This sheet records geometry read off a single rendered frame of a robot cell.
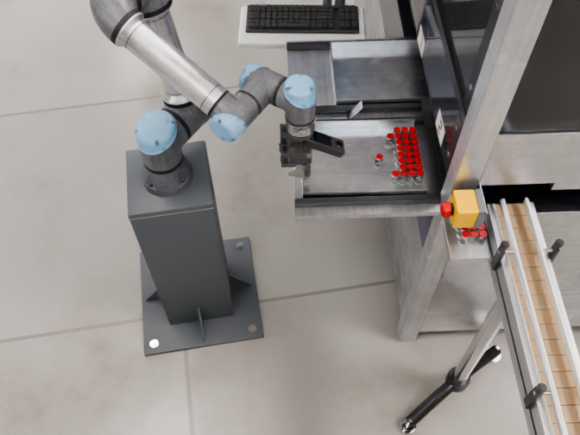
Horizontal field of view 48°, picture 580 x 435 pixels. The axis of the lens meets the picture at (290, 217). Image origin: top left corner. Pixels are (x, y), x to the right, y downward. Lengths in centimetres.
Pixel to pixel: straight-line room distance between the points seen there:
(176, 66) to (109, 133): 173
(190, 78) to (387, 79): 79
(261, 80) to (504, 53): 55
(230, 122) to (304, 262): 130
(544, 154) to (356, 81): 69
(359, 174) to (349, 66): 44
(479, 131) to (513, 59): 22
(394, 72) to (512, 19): 86
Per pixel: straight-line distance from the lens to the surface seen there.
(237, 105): 150
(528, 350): 161
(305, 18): 238
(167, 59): 153
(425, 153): 192
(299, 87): 151
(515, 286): 168
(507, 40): 135
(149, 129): 181
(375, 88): 207
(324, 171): 184
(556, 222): 195
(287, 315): 258
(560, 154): 168
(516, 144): 161
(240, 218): 281
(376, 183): 183
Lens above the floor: 234
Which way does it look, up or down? 57 degrees down
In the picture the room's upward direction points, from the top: 1 degrees counter-clockwise
